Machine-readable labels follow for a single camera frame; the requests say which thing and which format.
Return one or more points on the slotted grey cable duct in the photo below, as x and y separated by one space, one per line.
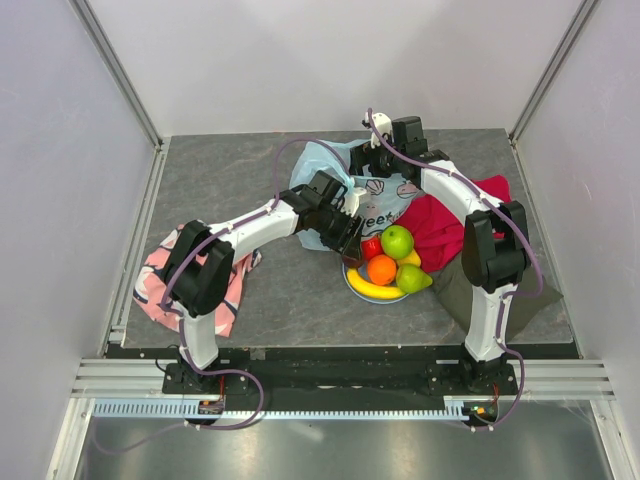
197 409

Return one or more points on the green fake pear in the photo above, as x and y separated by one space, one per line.
412 279

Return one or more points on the red cloth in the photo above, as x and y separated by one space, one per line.
437 233

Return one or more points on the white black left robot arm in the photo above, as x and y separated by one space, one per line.
197 273

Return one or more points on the pink navy patterned cloth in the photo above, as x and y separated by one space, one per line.
149 288

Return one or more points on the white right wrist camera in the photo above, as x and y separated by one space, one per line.
380 126

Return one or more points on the green fake lime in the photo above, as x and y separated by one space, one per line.
397 242

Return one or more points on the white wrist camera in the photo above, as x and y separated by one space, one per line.
354 199
380 126

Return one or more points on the dark red fake fruit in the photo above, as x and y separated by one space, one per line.
352 263

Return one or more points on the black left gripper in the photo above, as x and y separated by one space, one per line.
346 244

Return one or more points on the yellow fake banana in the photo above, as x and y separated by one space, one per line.
365 288

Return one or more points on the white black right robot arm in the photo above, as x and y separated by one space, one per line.
495 252

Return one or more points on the aluminium frame rail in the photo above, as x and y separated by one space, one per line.
536 379

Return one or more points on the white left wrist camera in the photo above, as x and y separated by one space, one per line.
354 199

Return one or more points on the fake orange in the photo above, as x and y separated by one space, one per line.
381 270

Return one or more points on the light blue plate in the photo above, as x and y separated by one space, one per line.
363 273

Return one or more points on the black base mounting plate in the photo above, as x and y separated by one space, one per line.
439 370

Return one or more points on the translucent light blue plastic bag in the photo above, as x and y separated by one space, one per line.
389 198

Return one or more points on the yellow fake mango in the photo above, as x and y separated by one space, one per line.
411 259

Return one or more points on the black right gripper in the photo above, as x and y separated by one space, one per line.
362 155

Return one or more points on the right aluminium corner post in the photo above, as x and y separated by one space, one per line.
577 25

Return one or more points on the left aluminium corner post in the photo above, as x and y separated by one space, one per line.
107 52

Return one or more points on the aluminium corner post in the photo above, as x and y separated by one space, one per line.
577 25
107 52

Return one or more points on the red fake apple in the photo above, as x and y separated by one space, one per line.
371 248

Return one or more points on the olive green cloth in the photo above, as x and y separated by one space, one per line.
454 292

